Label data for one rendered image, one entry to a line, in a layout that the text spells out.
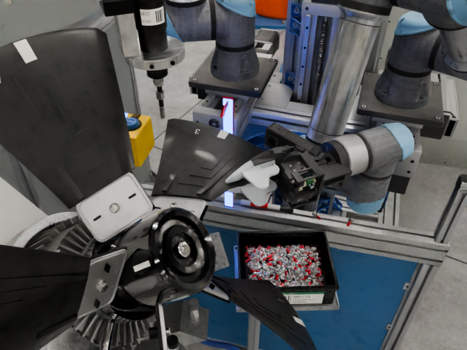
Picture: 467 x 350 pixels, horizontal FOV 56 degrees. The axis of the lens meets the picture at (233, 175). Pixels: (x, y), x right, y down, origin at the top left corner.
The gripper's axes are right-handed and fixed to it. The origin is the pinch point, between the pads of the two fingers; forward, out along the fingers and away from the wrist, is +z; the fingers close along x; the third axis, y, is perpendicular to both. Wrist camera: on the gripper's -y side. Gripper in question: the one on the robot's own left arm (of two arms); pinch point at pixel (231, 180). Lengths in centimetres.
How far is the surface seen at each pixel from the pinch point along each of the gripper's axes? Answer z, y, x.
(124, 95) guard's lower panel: -2, -125, 69
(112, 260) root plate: 22.1, 14.2, -8.8
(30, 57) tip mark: 25.2, -12.1, -22.4
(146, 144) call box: 6.9, -35.8, 19.9
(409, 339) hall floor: -80, 10, 118
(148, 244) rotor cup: 17.6, 14.3, -9.7
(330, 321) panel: -36, 4, 77
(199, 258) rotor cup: 11.2, 15.1, -4.0
